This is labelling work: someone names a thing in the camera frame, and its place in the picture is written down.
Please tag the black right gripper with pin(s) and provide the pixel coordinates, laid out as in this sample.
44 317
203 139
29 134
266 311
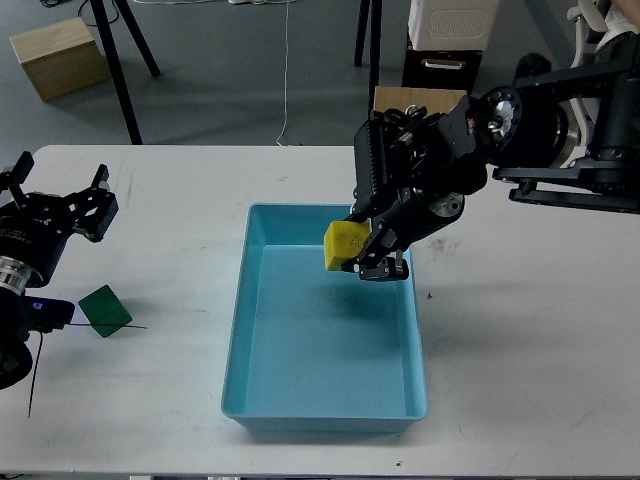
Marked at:
413 216

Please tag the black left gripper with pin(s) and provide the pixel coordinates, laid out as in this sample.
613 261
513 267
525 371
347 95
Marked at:
35 227

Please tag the yellow cube block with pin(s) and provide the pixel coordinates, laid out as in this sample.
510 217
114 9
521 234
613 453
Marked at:
343 241

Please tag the green cube block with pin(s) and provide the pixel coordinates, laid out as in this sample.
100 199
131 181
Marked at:
104 311

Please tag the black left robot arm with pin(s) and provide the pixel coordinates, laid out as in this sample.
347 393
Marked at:
21 315

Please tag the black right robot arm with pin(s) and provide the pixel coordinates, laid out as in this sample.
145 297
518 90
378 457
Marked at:
567 138

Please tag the light wooden box left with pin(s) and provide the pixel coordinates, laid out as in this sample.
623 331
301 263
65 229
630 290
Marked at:
60 58

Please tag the wooden box behind table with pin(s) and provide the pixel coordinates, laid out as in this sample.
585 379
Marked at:
400 98

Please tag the white appliance box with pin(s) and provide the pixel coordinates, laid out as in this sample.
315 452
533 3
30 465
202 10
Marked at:
451 25

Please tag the blue plastic tray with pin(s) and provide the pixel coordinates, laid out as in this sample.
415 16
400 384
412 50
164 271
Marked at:
314 350

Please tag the black drawer cabinet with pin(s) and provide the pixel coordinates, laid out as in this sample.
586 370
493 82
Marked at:
441 69

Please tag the black stand legs centre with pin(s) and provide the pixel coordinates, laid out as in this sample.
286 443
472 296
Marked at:
369 28

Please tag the white office chair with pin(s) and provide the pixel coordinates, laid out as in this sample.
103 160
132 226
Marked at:
569 29

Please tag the seated person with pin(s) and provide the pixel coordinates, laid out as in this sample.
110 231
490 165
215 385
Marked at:
622 18

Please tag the black cable tie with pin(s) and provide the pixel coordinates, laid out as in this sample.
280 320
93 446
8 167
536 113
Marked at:
77 363

